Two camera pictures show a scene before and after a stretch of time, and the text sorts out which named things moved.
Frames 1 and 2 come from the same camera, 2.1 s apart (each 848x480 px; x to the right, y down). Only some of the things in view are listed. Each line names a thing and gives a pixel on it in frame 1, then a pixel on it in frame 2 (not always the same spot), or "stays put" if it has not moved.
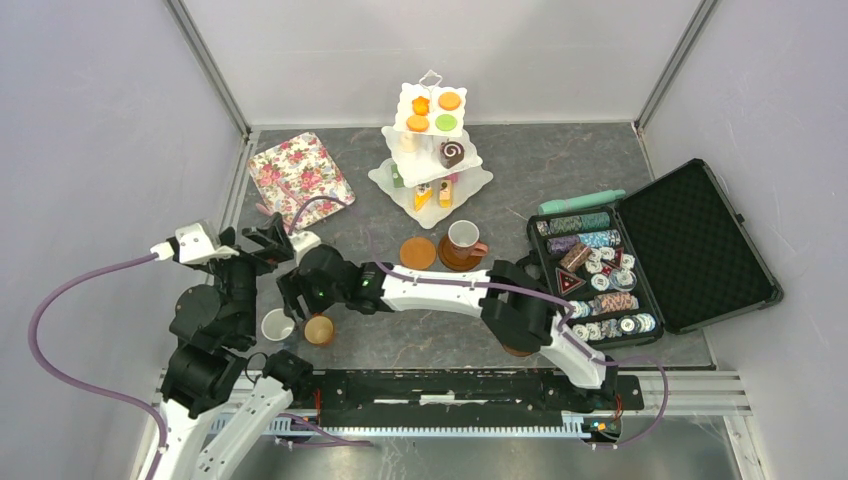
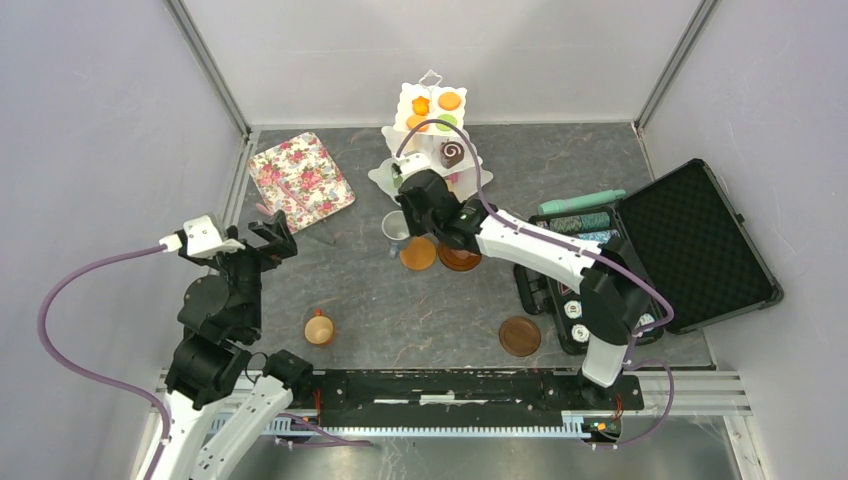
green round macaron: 446,122 stays put
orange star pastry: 421,106 stays put
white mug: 276,326 -> 394,225
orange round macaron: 417,123 stays put
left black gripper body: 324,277 -> 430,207
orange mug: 319,329 stays put
